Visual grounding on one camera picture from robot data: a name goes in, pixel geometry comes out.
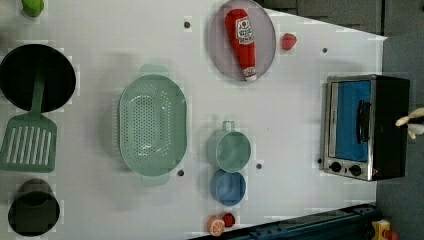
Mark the green slotted spatula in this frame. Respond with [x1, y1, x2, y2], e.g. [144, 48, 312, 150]
[0, 67, 57, 173]

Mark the red ketchup bottle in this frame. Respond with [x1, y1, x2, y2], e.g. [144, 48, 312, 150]
[225, 9, 257, 81]

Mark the yellow red toy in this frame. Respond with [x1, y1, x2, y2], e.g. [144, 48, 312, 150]
[372, 219, 399, 240]

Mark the red strawberry near plate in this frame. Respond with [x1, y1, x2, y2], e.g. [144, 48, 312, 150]
[281, 33, 297, 51]

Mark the black toaster oven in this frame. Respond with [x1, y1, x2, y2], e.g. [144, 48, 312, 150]
[323, 75, 410, 181]

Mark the grey round plate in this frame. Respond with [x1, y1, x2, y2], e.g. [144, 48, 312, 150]
[208, 0, 277, 81]

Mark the small black cup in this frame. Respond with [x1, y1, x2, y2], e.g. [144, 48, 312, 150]
[8, 179, 60, 237]

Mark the peeled yellow banana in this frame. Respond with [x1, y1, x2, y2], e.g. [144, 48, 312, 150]
[395, 108, 424, 139]

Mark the green toy vegetable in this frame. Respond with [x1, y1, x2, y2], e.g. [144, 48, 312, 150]
[21, 0, 44, 17]

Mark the green oval colander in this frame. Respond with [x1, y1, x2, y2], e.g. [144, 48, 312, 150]
[118, 64, 187, 187]

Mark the blue bowl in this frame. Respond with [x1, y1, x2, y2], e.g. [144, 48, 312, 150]
[210, 169, 246, 207]

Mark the red strawberry toy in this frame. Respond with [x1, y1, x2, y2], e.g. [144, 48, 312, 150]
[222, 213, 236, 228]

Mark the green measuring cup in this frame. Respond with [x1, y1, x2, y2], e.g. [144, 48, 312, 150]
[206, 120, 251, 173]

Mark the large black pot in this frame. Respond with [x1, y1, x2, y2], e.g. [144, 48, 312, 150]
[0, 44, 76, 113]

